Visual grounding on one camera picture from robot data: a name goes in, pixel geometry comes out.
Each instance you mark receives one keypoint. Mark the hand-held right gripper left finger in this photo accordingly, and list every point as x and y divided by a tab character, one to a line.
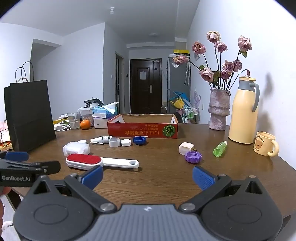
93	176

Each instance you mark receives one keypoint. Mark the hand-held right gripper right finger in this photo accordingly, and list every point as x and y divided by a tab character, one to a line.
203	177

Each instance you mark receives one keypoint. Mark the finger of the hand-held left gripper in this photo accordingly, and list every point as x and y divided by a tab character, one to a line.
49	166
17	156

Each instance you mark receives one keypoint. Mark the red and white lint brush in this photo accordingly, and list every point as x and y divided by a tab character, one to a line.
84	160

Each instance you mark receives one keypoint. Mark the purple notched lid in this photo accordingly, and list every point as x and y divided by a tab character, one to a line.
193	157

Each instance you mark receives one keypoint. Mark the white plastic case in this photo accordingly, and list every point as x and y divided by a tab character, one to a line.
76	149

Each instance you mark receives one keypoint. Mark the small cream box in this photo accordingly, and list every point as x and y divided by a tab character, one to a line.
186	148

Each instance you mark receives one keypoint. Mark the small white cap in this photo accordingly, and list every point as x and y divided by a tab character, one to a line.
81	141

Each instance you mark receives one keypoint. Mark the white spray bottle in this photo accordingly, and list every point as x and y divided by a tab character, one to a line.
101	139

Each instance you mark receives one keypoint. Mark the white cylindrical cap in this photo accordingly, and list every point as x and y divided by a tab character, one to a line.
114	142

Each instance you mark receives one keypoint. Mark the blue notched lid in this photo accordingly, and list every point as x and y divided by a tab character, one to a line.
140	140

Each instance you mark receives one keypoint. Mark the red cardboard box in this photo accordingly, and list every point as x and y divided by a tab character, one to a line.
143	129

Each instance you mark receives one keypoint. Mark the person's left hand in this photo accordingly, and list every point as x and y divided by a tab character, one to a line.
5	191

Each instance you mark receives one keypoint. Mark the snack packets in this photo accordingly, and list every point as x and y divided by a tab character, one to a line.
4	136

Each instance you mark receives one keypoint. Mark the green spray bottle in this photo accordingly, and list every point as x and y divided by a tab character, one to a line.
219	149

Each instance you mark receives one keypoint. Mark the white power adapter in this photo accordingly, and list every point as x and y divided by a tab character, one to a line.
59	127

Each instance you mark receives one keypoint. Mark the black paper bag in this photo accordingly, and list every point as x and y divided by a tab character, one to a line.
30	115

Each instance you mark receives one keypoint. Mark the white ribbed lid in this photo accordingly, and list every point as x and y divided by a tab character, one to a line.
126	143

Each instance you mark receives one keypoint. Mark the clear drinking glass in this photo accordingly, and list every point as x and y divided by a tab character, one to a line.
73	121

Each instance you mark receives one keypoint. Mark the orange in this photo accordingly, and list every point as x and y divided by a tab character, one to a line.
85	124

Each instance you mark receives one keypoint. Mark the white flat box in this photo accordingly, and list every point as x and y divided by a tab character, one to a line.
100	122

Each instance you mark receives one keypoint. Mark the clear plastic container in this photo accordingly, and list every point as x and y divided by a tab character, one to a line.
86	115

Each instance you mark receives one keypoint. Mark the white trolley with bottles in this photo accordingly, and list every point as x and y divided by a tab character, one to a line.
190	114

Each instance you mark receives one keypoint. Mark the blue tissue pack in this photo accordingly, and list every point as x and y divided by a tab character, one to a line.
104	112

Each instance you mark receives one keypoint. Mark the yellow bear mug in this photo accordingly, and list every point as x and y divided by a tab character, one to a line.
263	143

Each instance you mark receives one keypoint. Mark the pink textured vase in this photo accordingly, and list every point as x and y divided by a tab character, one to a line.
218	109

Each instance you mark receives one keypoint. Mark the yellow thermos jug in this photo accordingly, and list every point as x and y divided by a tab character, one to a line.
242	115

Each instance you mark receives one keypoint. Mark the black gadget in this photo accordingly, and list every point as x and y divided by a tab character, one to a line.
92	102

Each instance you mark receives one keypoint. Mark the blue and yellow bags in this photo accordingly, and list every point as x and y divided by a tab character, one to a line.
179	102

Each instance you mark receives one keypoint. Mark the dark wooden door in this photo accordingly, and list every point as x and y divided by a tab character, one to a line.
145	92

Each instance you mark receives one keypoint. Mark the grey refrigerator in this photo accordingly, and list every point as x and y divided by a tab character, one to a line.
178	78

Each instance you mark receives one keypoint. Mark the dried pink roses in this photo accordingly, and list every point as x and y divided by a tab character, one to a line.
209	74

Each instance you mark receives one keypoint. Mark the folded hanging umbrella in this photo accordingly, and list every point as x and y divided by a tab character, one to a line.
187	74

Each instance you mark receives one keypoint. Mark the yellow and black box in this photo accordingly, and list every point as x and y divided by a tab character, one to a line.
180	51

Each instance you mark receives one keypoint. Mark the round ceiling light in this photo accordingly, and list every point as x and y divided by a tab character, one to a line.
153	34

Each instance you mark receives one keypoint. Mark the ceiling smoke detector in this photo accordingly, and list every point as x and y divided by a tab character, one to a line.
112	10

